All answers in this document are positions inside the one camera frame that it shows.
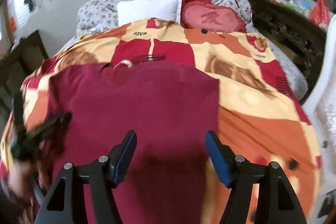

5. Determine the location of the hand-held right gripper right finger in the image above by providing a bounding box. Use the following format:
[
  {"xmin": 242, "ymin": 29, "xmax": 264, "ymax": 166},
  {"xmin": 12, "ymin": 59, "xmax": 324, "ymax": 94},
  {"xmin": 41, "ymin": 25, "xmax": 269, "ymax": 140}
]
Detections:
[{"xmin": 205, "ymin": 130, "xmax": 307, "ymax": 224}]

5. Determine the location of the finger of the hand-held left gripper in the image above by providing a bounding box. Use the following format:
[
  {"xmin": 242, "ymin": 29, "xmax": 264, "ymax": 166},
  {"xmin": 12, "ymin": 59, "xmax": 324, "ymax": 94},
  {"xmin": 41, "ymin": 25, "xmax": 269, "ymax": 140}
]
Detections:
[{"xmin": 26, "ymin": 112, "xmax": 72, "ymax": 140}]

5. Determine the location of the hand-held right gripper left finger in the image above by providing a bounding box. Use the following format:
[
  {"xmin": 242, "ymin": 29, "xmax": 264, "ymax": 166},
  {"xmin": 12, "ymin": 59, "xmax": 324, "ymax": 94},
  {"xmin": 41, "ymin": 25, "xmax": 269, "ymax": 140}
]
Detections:
[{"xmin": 34, "ymin": 130, "xmax": 138, "ymax": 224}]

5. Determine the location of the dark red shirt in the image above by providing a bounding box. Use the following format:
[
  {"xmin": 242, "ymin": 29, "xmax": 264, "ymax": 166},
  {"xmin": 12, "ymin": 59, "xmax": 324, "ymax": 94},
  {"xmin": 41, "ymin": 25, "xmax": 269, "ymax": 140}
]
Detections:
[{"xmin": 37, "ymin": 61, "xmax": 221, "ymax": 224}]

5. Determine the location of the person's left hand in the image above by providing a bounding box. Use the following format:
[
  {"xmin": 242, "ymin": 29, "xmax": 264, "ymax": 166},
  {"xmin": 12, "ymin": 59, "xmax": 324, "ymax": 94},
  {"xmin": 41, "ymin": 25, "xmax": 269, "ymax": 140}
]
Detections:
[{"xmin": 7, "ymin": 160, "xmax": 36, "ymax": 197}]

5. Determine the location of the grey tube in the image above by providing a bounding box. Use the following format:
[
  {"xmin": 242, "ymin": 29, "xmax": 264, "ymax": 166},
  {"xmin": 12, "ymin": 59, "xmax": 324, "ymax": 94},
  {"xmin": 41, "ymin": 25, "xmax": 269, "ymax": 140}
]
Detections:
[{"xmin": 33, "ymin": 181, "xmax": 46, "ymax": 204}]

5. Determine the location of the orange red patterned blanket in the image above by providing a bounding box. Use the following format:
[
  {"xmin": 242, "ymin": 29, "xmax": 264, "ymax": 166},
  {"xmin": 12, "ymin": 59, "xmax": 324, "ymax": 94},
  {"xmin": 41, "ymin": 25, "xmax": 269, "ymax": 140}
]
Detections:
[{"xmin": 0, "ymin": 18, "xmax": 323, "ymax": 224}]

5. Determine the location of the dark wooden side table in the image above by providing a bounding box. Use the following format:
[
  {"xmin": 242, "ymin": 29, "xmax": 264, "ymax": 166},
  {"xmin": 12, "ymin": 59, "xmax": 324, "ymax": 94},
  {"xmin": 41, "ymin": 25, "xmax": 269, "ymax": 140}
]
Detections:
[{"xmin": 0, "ymin": 30, "xmax": 50, "ymax": 109}]

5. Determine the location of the white ornate chair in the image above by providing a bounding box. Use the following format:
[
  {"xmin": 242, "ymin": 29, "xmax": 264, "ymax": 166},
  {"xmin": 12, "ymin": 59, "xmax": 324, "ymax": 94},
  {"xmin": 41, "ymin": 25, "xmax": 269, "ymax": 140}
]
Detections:
[{"xmin": 302, "ymin": 13, "xmax": 336, "ymax": 219}]

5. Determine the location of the red heart cushion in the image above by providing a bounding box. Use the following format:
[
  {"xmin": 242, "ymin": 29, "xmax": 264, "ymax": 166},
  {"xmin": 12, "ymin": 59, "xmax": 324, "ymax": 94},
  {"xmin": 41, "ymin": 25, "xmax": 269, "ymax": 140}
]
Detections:
[{"xmin": 181, "ymin": 0, "xmax": 248, "ymax": 33}]

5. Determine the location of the dark carved wooden cabinet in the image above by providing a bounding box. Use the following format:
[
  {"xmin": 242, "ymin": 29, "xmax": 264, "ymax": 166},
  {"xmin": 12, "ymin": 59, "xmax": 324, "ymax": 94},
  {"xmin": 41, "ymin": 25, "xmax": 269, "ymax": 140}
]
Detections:
[{"xmin": 245, "ymin": 0, "xmax": 328, "ymax": 98}]

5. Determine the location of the white pillow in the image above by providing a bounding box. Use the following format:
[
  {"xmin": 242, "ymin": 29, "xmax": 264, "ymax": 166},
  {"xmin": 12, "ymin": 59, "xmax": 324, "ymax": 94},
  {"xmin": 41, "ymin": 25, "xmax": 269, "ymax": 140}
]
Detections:
[{"xmin": 116, "ymin": 0, "xmax": 183, "ymax": 26}]

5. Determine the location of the red plastic bag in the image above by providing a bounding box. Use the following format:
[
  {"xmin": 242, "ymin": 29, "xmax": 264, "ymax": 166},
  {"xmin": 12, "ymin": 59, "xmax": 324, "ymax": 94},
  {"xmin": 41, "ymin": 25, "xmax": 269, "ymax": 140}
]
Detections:
[{"xmin": 309, "ymin": 0, "xmax": 332, "ymax": 28}]

